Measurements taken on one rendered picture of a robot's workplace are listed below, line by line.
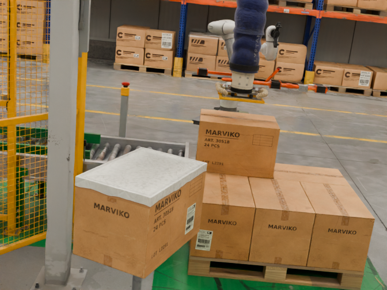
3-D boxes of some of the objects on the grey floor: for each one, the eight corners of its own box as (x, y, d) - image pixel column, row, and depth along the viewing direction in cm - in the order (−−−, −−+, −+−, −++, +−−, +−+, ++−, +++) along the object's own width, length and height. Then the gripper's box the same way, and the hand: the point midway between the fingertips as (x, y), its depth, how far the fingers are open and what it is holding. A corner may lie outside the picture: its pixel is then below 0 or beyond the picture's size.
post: (114, 195, 493) (121, 87, 464) (115, 193, 500) (122, 86, 471) (121, 196, 493) (128, 88, 465) (122, 193, 500) (129, 86, 471)
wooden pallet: (187, 275, 374) (189, 256, 369) (189, 214, 469) (190, 199, 465) (360, 290, 376) (364, 272, 372) (327, 227, 472) (330, 212, 468)
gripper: (281, 18, 443) (285, 20, 422) (276, 49, 450) (281, 52, 429) (272, 17, 442) (276, 19, 422) (268, 48, 449) (271, 51, 429)
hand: (278, 35), depth 427 cm, fingers open, 13 cm apart
